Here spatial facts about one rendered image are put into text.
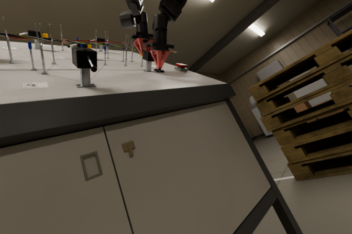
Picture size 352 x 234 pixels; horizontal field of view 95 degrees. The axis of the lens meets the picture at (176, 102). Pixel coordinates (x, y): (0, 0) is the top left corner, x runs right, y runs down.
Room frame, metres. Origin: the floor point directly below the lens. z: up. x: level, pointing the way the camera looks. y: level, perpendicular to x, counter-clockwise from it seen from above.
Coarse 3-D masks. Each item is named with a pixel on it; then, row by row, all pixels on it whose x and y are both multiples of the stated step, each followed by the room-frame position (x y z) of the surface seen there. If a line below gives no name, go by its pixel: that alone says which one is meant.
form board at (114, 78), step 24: (0, 48) 0.56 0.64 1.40; (24, 48) 0.64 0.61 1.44; (48, 48) 0.74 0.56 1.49; (0, 72) 0.35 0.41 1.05; (24, 72) 0.39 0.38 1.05; (48, 72) 0.42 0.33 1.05; (72, 72) 0.47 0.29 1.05; (96, 72) 0.52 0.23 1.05; (120, 72) 0.58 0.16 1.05; (144, 72) 0.65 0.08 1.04; (168, 72) 0.74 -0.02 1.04; (192, 72) 0.85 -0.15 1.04; (0, 96) 0.27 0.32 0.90; (24, 96) 0.28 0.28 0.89; (48, 96) 0.30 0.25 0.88; (72, 96) 0.33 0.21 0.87
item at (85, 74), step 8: (72, 48) 0.33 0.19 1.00; (80, 48) 0.34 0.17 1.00; (88, 48) 0.36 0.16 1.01; (72, 56) 0.35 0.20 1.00; (80, 56) 0.32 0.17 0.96; (88, 56) 0.33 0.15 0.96; (96, 56) 0.34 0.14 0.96; (80, 64) 0.33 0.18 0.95; (88, 64) 0.34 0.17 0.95; (96, 64) 0.36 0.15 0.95; (80, 72) 0.37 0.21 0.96; (88, 72) 0.37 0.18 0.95; (88, 80) 0.38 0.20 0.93
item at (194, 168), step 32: (128, 128) 0.42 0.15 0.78; (160, 128) 0.49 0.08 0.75; (192, 128) 0.57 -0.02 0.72; (224, 128) 0.68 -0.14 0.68; (128, 160) 0.41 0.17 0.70; (160, 160) 0.46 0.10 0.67; (192, 160) 0.53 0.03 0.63; (224, 160) 0.63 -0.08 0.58; (256, 160) 0.75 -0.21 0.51; (128, 192) 0.39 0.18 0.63; (160, 192) 0.44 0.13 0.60; (192, 192) 0.50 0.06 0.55; (224, 192) 0.58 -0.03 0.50; (256, 192) 0.68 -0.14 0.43; (160, 224) 0.43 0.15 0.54; (192, 224) 0.48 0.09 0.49; (224, 224) 0.55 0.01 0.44
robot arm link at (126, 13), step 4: (132, 4) 0.53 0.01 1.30; (136, 4) 0.54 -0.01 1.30; (132, 8) 0.55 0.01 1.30; (136, 8) 0.55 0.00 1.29; (140, 8) 0.59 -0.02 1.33; (124, 12) 0.60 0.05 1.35; (128, 12) 0.59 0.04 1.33; (132, 12) 0.56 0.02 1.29; (136, 12) 0.57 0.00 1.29; (140, 12) 0.58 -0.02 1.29; (120, 16) 0.60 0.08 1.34; (124, 16) 0.60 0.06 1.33; (128, 16) 0.60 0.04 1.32; (120, 20) 0.61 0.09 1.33; (124, 20) 0.61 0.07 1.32; (128, 20) 0.61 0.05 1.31; (124, 24) 0.62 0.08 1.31; (128, 24) 0.62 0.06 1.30; (132, 24) 0.63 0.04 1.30; (124, 28) 0.65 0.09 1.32
